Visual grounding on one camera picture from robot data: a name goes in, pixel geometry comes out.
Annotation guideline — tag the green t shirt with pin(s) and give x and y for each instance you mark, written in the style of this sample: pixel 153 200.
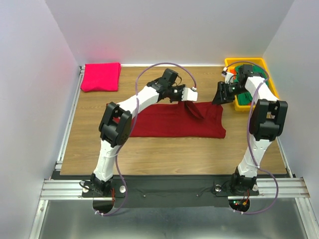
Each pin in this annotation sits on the green t shirt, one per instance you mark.
pixel 246 98

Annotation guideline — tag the folded pink t shirt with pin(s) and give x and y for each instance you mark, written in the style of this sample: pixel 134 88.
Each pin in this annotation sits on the folded pink t shirt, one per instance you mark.
pixel 102 77

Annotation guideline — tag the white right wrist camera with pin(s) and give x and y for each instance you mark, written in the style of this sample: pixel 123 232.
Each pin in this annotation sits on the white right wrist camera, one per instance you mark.
pixel 228 76

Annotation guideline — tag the aluminium frame rail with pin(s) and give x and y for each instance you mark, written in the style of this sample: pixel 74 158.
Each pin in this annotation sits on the aluminium frame rail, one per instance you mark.
pixel 71 190

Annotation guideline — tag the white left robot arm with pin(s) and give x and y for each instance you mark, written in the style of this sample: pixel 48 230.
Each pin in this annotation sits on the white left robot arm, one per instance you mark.
pixel 117 122

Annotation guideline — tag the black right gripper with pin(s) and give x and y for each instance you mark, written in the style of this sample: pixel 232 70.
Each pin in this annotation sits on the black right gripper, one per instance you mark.
pixel 220 97

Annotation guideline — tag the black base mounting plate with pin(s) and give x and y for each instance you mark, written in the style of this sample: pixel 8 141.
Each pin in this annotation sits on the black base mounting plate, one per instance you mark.
pixel 166 191

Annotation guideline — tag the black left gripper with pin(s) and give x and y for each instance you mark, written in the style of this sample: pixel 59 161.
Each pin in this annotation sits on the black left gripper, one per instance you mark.
pixel 179 98

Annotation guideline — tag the dark red t shirt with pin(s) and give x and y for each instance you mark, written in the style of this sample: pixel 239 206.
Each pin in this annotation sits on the dark red t shirt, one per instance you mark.
pixel 185 119

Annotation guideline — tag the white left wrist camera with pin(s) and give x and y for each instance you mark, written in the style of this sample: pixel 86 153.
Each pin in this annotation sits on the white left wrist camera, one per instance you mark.
pixel 189 94

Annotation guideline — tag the yellow plastic bin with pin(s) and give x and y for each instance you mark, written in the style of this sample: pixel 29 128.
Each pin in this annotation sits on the yellow plastic bin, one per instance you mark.
pixel 229 62

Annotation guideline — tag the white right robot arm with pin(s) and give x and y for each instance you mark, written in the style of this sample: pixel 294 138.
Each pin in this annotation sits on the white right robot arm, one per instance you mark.
pixel 266 120

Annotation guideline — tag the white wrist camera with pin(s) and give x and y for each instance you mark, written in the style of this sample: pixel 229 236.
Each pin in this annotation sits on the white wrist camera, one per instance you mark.
pixel 228 76
pixel 189 94

